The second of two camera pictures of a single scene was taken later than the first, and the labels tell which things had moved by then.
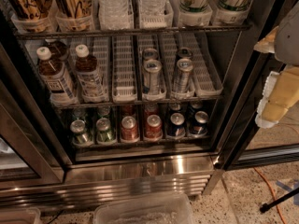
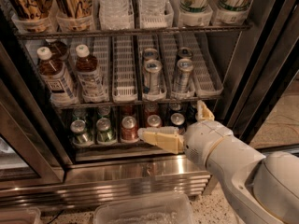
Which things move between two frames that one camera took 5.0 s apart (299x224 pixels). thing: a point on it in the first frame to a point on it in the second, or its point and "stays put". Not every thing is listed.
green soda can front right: [105, 134] stays put
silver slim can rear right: [185, 52] stays put
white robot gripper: [289, 37] to [204, 139]
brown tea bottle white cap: [90, 83] stays put
